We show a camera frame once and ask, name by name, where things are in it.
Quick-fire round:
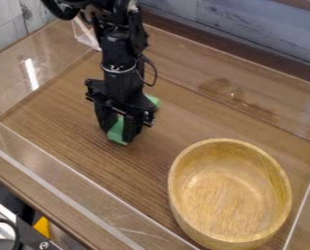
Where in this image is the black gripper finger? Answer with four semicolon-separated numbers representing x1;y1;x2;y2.
122;115;142;143
94;103;118;133

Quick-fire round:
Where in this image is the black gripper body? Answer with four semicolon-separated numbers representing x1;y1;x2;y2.
83;66;157;126

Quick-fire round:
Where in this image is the clear acrylic corner bracket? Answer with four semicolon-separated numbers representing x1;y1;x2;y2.
71;17;101;51

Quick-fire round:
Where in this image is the black cable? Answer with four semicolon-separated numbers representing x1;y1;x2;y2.
135;55;160;88

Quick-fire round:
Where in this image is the brown wooden bowl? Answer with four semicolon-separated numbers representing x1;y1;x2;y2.
168;139;292;250

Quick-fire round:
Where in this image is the green rectangular block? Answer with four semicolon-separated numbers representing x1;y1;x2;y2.
106;94;161;146

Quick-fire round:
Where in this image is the yellow black machine base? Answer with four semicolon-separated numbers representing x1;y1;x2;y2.
0;195;67;250

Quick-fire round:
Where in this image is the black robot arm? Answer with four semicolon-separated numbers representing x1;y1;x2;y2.
40;0;158;145

